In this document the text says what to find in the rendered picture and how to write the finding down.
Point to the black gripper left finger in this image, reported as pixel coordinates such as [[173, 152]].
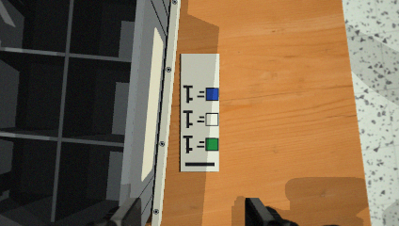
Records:
[[128, 214]]

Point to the dark grey plastic crate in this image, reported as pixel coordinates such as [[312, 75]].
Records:
[[118, 121]]

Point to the white paper pick list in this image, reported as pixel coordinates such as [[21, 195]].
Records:
[[199, 112]]

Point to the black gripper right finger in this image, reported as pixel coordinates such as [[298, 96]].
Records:
[[256, 214]]

